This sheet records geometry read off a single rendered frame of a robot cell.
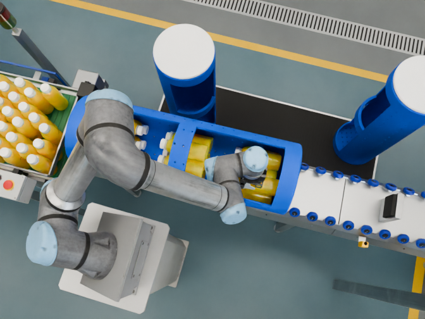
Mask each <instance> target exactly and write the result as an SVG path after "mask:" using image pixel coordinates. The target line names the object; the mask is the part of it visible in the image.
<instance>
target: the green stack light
mask: <svg viewBox="0 0 425 319"><path fill-rule="evenodd" d="M0 25H1V26H2V27H3V28H4V29H7V30H9V29H12V28H14V27H15V25H16V18H15V17H14V16H13V15H12V14H11V13H10V18H9V19H8V20H7V21H5V22H0Z"/></svg>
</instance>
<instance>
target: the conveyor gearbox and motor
mask: <svg viewBox="0 0 425 319"><path fill-rule="evenodd" d="M85 81H89V82H90V83H91V84H94V85H96V87H97V88H98V89H99V90H103V89H108V87H109V85H108V83H107V82H106V80H104V79H102V78H101V77H100V75H99V74H98V73H94V72H88V71H85V70H82V69H78V71H77V74H76V76H75V79H74V81H73V84H72V88H75V89H78V88H79V87H80V83H81V82H85Z"/></svg>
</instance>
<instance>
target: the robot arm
mask: <svg viewBox="0 0 425 319"><path fill-rule="evenodd" d="M133 114H134V109H133V105H132V102H131V100H130V98H129V97H128V96H127V95H126V94H124V93H122V92H120V91H117V90H114V89H103V90H97V91H94V92H92V93H91V94H89V95H88V97H87V99H86V102H85V113H84V116H83V118H82V120H81V122H80V124H79V126H78V128H77V132H76V136H77V140H78V141H77V143H76V145H75V147H74V148H73V151H72V152H71V154H70V156H69V158H68V160H67V162H66V164H65V165H64V167H63V169H62V171H61V173H60V174H59V177H56V178H53V180H48V181H47V182H46V183H45V184H44V185H43V186H42V189H41V192H40V197H39V198H40V202H39V212H38V217H37V222H35V223H34V224H33V225H32V227H31V228H30V230H29V235H28V236H27V242H26V251H27V256H28V258H29V259H30V260H31V261H32V262H34V263H38V264H41V265H44V266H55V267H59V268H65V269H70V270H76V271H78V272H80V273H82V274H84V275H85V276H87V277H88V278H91V279H94V280H102V279H103V278H105V277H106V276H107V275H108V274H109V272H110V271H111V269H112V267H113V265H114V262H115V260H116V255H117V250H118V244H117V240H116V237H115V235H114V234H112V233H111V232H106V231H100V232H82V231H79V230H78V211H79V209H80V207H81V206H82V204H83V203H84V201H85V190H86V189H87V187H88V186H89V184H90V183H91V181H92V179H93V178H94V176H95V175H96V173H97V172H98V173H100V174H101V175H102V176H103V177H104V178H106V179H107V180H109V181H110V182H112V183H114V184H116V185H118V186H120V187H122V188H125V189H129V190H131V191H138V190H139V189H143V190H146V191H150V192H154V193H156V194H160V195H163V196H166V197H170V198H173V199H177V200H179V201H183V202H186V203H190V204H193V205H196V206H200V207H202V208H206V209H209V210H213V211H217V212H219V213H220V217H221V219H222V221H223V222H224V223H226V224H236V223H240V222H241V221H243V220H244V219H245V218H246V216H247V211H246V207H245V205H246V204H245V202H244V199H243V194H242V189H252V190H254V189H255V187H257V188H260V189H261V188H262V185H263V182H264V180H265V178H266V174H267V170H268V168H267V165H268V154H267V152H266V151H265V150H264V149H263V148H261V147H259V146H252V147H250V148H248V149H247V150H246V151H243V152H239V153H234V154H227V155H223V156H215V157H212V158H208V159H206V160H205V162H204V166H205V170H206V177H207V180H206V179H204V178H200V177H198V176H195V175H192V174H190V173H187V172H184V171H182V170H179V169H177V168H173V167H172V166H168V165H165V164H163V163H160V162H158V161H155V160H153V159H151V157H150V155H149V154H148V153H145V152H143V151H141V150H139V149H138V147H137V146H136V145H135V133H134V121H133ZM239 177H240V181H239V179H238V178H239ZM261 183H262V184H261ZM251 184H252V185H255V187H253V186H251ZM257 185H258V186H260V187H258V186H257Z"/></svg>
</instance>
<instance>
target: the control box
mask: <svg viewBox="0 0 425 319"><path fill-rule="evenodd" d="M0 176H1V179H0V197H3V198H6V199H11V200H14V201H18V202H21V203H26V204H28V203H29V201H30V198H31V196H32V193H33V191H34V188H35V185H36V183H37V181H36V180H33V179H31V178H28V177H26V176H24V175H19V174H16V173H11V172H7V171H4V170H0ZM6 180H10V181H12V183H13V186H12V187H11V188H10V189H5V188H4V187H3V184H4V182H5V181H6Z"/></svg>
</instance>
